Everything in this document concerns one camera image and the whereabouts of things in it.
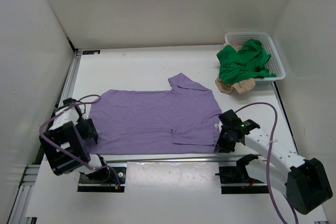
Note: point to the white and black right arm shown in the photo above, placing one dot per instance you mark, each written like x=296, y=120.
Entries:
x=303, y=182

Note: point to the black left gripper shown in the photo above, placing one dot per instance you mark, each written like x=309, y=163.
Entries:
x=92, y=131

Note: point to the white plastic basket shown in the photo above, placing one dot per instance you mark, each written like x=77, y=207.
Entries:
x=274, y=64

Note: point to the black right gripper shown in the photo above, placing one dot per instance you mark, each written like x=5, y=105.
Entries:
x=223, y=147

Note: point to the purple t shirt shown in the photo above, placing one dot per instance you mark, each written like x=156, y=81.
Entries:
x=181, y=120

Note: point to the green t shirt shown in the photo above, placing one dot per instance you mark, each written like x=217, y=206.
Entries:
x=246, y=63

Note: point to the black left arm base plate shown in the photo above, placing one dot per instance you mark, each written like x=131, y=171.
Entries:
x=110, y=179

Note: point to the blue label sticker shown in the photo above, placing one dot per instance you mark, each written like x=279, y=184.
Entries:
x=91, y=52

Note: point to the aluminium table edge rail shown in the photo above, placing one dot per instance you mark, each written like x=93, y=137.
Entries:
x=217, y=157

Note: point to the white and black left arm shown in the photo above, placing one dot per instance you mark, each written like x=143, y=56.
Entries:
x=66, y=138

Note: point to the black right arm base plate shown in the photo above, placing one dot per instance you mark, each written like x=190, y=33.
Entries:
x=234, y=180

